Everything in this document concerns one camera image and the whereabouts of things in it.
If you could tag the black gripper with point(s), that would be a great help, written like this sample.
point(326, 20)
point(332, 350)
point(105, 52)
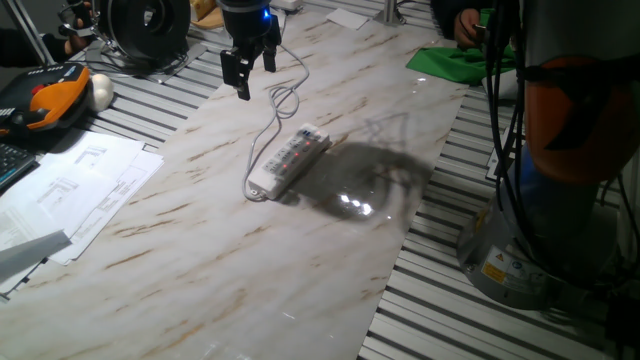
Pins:
point(247, 25)

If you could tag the white power strip red lights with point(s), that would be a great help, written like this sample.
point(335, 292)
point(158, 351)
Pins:
point(287, 162)

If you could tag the black handheld device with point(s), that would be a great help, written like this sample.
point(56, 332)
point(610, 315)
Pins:
point(75, 11)

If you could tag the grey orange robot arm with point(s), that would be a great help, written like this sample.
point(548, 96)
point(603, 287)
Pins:
point(565, 125)

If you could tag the dark sleeved bystander forearm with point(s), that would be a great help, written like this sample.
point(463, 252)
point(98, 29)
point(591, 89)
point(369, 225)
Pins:
point(25, 47)

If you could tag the dark sleeved seated person forearm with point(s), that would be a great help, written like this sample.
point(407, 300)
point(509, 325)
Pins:
point(442, 15)

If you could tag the plain white power strip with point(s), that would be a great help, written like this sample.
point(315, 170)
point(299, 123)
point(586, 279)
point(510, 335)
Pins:
point(286, 4)

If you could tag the bystander hand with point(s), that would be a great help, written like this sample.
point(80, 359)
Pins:
point(80, 42)

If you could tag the seated person right hand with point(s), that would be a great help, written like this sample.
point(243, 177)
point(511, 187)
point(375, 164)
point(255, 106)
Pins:
point(466, 27)

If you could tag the round wooden board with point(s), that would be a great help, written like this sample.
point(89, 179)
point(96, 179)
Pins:
point(210, 22)

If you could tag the grey spool stand plate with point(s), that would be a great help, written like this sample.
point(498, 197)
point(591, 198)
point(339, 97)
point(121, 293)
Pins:
point(192, 52)

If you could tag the small white paper card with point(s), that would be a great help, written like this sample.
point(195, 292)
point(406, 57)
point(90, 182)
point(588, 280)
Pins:
point(347, 18)

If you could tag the black filament spool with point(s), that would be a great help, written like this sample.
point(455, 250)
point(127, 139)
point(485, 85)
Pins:
point(135, 30)

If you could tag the white rounded plastic object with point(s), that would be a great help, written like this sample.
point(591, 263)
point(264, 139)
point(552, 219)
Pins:
point(101, 91)

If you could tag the printed white paper sheet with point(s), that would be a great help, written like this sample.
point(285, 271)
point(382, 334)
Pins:
point(65, 185)
point(135, 180)

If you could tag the green cloth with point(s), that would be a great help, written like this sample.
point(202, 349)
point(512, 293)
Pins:
point(450, 65)

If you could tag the orange black teach pendant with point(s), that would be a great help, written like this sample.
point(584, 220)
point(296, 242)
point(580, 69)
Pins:
point(55, 100)

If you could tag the marble pattern table mat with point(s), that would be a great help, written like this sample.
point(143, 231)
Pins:
point(200, 260)

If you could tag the white grey pad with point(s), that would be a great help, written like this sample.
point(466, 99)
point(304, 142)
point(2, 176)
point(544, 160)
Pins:
point(500, 89)

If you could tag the black keyboard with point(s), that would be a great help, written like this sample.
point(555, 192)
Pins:
point(12, 162)

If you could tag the flat grey metal bar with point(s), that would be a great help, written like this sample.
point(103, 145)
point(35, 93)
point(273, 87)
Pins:
point(30, 252)

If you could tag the upright aluminium post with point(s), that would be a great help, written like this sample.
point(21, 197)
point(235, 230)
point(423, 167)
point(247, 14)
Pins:
point(390, 12)

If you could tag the slanted aluminium frame profile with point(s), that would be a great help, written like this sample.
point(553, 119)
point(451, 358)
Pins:
point(30, 32)

